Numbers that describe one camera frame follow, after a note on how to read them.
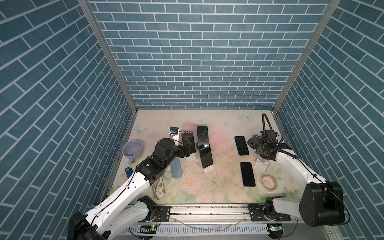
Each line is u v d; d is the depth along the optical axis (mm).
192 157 929
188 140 864
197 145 985
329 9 712
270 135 680
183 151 666
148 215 637
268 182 848
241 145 1012
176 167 882
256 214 736
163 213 737
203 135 937
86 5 693
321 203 408
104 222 399
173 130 638
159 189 787
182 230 706
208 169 885
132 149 961
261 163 889
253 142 956
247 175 871
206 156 1050
